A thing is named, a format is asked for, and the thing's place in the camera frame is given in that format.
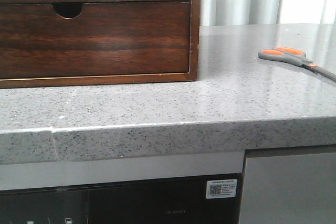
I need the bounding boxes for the lower wooden drawer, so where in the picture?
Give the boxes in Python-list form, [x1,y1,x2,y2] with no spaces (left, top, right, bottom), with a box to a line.
[1,2,190,78]

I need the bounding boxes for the grey orange scissors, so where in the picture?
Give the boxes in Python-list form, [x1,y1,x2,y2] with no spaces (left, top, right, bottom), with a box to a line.
[258,47,335,81]

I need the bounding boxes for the black built-in appliance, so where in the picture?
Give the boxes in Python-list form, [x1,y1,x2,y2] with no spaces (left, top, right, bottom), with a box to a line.
[1,173,242,223]

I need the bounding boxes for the grey cabinet door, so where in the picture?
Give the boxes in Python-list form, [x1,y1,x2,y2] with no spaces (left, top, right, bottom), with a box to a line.
[239,145,335,223]

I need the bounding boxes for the white QR code sticker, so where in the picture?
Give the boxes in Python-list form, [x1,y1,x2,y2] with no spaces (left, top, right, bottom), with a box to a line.
[206,179,238,199]

